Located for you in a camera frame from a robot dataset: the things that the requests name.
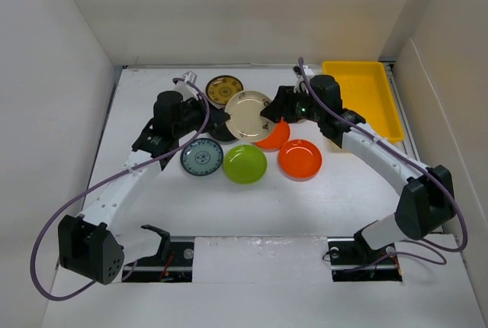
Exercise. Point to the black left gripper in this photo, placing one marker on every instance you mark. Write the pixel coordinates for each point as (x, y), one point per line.
(216, 117)

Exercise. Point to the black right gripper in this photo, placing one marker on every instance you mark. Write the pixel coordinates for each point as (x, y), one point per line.
(282, 106)

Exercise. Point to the black plate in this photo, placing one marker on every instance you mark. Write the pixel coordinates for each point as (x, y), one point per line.
(221, 134)

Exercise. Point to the cream white plate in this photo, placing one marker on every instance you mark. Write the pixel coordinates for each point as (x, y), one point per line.
(246, 122)

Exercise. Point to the blue white patterned plate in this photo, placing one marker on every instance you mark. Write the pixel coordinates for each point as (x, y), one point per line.
(202, 157)

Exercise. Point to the green plate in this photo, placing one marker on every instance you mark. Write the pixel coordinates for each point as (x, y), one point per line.
(245, 164)

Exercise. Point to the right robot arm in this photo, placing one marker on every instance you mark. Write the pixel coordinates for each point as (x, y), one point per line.
(426, 194)

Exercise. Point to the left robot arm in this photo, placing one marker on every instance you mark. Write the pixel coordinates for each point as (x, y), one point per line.
(88, 243)

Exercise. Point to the yellow plastic bin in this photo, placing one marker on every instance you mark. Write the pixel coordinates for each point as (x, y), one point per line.
(366, 90)

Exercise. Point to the orange plate upper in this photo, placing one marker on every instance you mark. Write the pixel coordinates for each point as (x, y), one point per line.
(278, 137)

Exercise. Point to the orange plate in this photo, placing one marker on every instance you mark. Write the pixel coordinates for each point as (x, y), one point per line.
(300, 159)
(278, 137)

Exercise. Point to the yellow patterned plate left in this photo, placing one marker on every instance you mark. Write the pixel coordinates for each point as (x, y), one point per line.
(221, 89)

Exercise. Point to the orange plate lower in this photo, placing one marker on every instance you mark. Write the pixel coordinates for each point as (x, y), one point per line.
(300, 159)

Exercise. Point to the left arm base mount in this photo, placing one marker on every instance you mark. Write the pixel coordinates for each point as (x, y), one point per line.
(171, 263)

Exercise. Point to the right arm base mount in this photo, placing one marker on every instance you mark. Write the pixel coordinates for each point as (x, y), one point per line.
(352, 261)

